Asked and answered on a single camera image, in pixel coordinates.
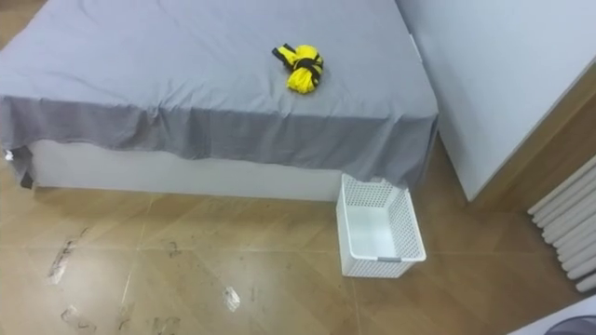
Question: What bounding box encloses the yellow and black garment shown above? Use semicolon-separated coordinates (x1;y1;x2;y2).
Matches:
271;43;325;96

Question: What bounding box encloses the white perforated plastic basket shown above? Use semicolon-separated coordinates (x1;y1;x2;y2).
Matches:
335;173;427;279

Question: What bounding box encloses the grey bed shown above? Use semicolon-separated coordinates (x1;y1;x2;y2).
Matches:
0;0;440;203

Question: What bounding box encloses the white cabinet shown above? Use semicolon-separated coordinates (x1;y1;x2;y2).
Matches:
394;0;596;203

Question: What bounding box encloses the white ribbed radiator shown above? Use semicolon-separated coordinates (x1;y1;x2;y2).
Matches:
527;155;596;294

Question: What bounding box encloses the white furniture corner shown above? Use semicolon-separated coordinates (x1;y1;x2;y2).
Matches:
507;296;596;335

